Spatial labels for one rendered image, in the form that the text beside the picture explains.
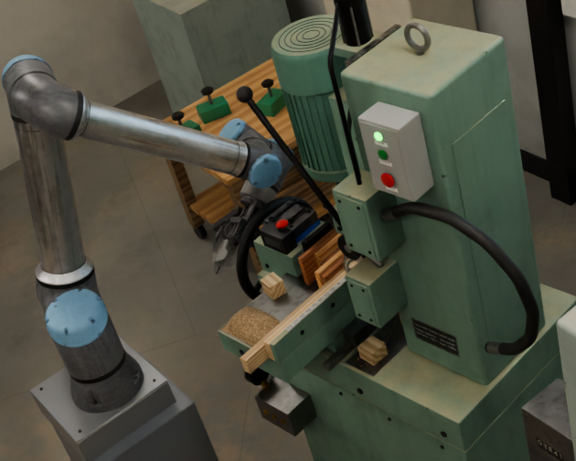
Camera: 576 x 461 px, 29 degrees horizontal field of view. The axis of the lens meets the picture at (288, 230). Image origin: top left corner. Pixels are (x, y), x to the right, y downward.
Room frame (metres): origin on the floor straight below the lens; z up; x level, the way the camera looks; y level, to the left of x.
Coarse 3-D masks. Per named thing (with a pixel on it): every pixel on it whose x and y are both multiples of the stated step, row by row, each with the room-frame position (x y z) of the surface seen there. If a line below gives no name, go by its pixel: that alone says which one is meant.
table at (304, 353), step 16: (288, 288) 2.05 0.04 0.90; (304, 288) 2.03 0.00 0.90; (256, 304) 2.03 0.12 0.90; (272, 304) 2.01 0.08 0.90; (288, 304) 1.99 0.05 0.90; (352, 304) 1.94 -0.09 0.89; (336, 320) 1.91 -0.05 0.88; (352, 320) 1.93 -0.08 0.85; (224, 336) 1.96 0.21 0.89; (320, 336) 1.88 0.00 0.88; (336, 336) 1.90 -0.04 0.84; (240, 352) 1.91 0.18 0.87; (304, 352) 1.85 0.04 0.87; (272, 368) 1.83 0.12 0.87; (288, 368) 1.81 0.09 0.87
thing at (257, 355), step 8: (328, 280) 1.98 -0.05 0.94; (320, 288) 1.96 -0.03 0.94; (312, 296) 1.94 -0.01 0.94; (304, 304) 1.93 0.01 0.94; (296, 312) 1.91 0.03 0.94; (256, 344) 1.84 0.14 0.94; (248, 352) 1.83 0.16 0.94; (256, 352) 1.82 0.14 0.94; (264, 352) 1.83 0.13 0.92; (240, 360) 1.82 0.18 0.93; (248, 360) 1.80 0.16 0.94; (256, 360) 1.82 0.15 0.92; (264, 360) 1.83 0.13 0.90; (248, 368) 1.80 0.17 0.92; (256, 368) 1.81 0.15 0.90
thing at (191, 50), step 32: (160, 0) 4.38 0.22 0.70; (192, 0) 4.28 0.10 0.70; (224, 0) 4.27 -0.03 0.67; (256, 0) 4.33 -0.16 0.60; (160, 32) 4.41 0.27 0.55; (192, 32) 4.19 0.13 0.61; (224, 32) 4.25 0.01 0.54; (256, 32) 4.31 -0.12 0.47; (160, 64) 4.52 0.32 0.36; (192, 64) 4.22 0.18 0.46; (224, 64) 4.23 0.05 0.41; (256, 64) 4.29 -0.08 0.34; (192, 96) 4.32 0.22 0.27
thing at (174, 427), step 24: (168, 408) 2.16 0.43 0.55; (192, 408) 2.15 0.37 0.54; (144, 432) 2.10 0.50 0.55; (168, 432) 2.11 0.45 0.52; (192, 432) 2.14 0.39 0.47; (72, 456) 2.24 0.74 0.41; (120, 456) 2.05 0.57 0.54; (144, 456) 2.07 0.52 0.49; (168, 456) 2.10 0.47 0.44; (192, 456) 2.13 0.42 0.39; (216, 456) 2.15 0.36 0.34
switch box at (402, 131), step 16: (368, 112) 1.73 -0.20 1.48; (384, 112) 1.71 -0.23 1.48; (400, 112) 1.70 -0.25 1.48; (416, 112) 1.68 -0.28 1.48; (368, 128) 1.70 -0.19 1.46; (384, 128) 1.67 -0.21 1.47; (400, 128) 1.65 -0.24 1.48; (416, 128) 1.67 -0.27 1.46; (368, 144) 1.71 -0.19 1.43; (400, 144) 1.65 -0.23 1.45; (416, 144) 1.66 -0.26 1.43; (368, 160) 1.72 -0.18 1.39; (384, 160) 1.69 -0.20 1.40; (400, 160) 1.65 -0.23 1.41; (416, 160) 1.66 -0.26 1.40; (400, 176) 1.66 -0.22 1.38; (416, 176) 1.65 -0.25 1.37; (400, 192) 1.67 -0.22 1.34; (416, 192) 1.65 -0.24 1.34
